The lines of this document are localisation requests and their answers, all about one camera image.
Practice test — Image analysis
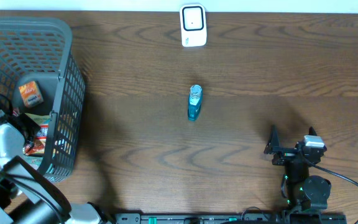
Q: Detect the teal mouthwash bottle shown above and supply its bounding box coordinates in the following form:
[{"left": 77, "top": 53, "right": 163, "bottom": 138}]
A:
[{"left": 188, "top": 85, "right": 203, "bottom": 121}]

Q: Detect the yellow snack bag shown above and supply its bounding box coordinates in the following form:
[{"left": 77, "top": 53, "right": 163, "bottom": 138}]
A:
[{"left": 24, "top": 113, "right": 50, "bottom": 156}]

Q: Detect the orange small box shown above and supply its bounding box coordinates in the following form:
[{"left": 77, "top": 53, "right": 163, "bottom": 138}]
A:
[{"left": 19, "top": 81, "right": 44, "bottom": 108}]

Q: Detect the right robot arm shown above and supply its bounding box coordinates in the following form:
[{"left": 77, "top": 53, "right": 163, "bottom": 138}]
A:
[{"left": 264, "top": 126, "right": 331, "bottom": 213}]

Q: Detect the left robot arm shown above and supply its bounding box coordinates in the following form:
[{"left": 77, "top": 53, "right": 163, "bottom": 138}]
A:
[{"left": 0, "top": 94, "right": 115, "bottom": 223}]

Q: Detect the white barcode scanner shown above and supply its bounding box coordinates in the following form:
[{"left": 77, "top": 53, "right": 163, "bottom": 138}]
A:
[{"left": 180, "top": 4, "right": 208, "bottom": 47}]

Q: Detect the gray plastic basket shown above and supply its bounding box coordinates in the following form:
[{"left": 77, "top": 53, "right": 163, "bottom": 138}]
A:
[{"left": 0, "top": 17, "right": 85, "bottom": 182}]

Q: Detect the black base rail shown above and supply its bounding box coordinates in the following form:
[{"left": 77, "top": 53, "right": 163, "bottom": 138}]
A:
[{"left": 114, "top": 212, "right": 347, "bottom": 224}]

